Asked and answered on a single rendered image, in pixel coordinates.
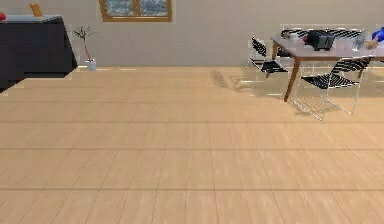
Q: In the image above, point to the tan bread loaf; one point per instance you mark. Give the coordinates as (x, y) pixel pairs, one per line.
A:
(370, 44)

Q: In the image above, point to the white cup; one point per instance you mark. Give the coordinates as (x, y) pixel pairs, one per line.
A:
(293, 36)

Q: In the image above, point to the black woven metal chair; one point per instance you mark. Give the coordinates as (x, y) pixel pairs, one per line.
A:
(333, 80)
(266, 65)
(343, 33)

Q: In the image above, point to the black toaster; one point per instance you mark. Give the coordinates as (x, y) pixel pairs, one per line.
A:
(320, 40)

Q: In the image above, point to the red round object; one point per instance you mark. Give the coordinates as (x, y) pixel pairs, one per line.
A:
(2, 16)

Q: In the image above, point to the blue object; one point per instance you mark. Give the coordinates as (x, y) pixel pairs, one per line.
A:
(379, 34)

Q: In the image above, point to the clear glass jar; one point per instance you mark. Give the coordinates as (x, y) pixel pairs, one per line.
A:
(358, 41)

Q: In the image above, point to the wooden framed window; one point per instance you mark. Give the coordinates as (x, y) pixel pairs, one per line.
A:
(136, 9)

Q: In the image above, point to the brown wooden dining table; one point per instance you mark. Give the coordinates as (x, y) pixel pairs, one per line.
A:
(313, 53)

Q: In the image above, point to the thin plant in white pot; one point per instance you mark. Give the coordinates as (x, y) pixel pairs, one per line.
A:
(89, 60)

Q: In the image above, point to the black cabinet with grey top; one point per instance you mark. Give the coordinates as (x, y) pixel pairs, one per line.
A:
(33, 50)

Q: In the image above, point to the orange wooden block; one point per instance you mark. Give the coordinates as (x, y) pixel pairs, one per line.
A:
(36, 10)

